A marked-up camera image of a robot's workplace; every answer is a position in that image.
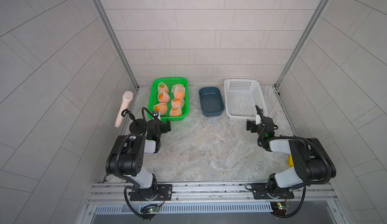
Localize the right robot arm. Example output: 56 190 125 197
246 106 337 199

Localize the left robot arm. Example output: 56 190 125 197
105 106 172 201

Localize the green plastic basket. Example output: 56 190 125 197
148 78 189 122

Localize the yellow plastic block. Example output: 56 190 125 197
288 155 294 167

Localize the white plastic basket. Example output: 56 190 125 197
224 79 268 121

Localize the beige microphone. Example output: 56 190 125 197
115 91 134 128

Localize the dark blue plastic tub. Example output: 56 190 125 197
199 87 225 117

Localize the right green circuit board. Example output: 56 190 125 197
270 202 291 217

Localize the green circuit board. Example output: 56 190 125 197
141 204 161 215
270 202 291 217

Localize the left green circuit board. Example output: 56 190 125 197
141 204 161 215

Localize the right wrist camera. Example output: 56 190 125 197
255 114 262 125

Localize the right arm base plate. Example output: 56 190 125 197
249 183 294 200

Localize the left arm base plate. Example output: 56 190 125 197
127 184 172 201

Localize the aluminium rail frame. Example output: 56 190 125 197
75 181 348 224

